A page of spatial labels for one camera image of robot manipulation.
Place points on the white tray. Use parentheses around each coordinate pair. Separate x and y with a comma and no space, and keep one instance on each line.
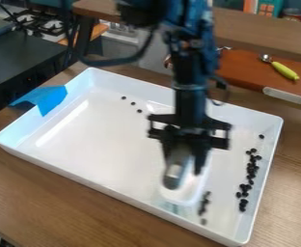
(93,138)

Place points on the toy stove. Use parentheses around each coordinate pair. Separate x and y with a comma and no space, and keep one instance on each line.
(41,21)

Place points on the pile of black bits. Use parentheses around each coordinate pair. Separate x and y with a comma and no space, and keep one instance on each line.
(252,167)
(133,103)
(203,205)

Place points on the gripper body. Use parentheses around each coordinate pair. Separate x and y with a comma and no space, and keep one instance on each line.
(187,128)

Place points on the teal box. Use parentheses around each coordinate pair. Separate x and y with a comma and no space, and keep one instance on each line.
(264,7)

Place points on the blue tape piece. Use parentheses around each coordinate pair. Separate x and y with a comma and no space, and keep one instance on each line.
(45,96)

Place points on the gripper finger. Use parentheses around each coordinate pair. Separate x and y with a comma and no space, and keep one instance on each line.
(201,160)
(175,170)

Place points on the brown wooden board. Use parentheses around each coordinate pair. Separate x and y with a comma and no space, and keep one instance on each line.
(252,69)

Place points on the red can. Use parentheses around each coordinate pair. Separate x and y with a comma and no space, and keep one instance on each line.
(293,14)

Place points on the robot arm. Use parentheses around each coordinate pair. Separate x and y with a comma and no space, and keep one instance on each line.
(192,64)

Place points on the black table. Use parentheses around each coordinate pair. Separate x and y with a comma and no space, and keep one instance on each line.
(15,64)

